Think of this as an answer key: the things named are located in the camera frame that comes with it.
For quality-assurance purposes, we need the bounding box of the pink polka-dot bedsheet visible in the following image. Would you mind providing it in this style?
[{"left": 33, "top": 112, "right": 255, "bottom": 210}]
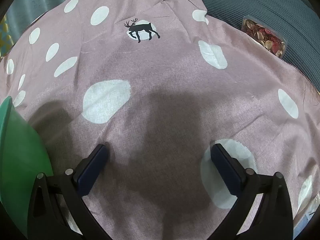
[{"left": 0, "top": 0, "right": 320, "bottom": 239}]

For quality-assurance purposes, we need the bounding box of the dark grey sofa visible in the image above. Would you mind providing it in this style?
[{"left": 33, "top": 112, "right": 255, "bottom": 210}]
[{"left": 200, "top": 0, "right": 320, "bottom": 80}]

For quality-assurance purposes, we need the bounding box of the green bowl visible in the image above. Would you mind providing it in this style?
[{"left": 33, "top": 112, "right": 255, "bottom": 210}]
[{"left": 0, "top": 96, "right": 54, "bottom": 238}]

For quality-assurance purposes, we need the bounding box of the clear bag of nut shells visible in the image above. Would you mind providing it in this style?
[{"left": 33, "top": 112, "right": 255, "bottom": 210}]
[{"left": 241, "top": 16, "right": 287, "bottom": 59}]

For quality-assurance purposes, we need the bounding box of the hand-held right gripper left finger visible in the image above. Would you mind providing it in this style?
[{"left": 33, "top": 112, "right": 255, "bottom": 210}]
[{"left": 26, "top": 144, "right": 109, "bottom": 240}]

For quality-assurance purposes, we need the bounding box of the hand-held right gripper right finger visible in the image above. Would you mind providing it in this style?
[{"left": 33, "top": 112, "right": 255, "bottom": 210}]
[{"left": 211, "top": 144, "right": 293, "bottom": 240}]

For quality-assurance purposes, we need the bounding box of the yellow patterned curtain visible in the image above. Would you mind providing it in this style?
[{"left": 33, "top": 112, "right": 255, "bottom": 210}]
[{"left": 0, "top": 17, "right": 15, "bottom": 58}]

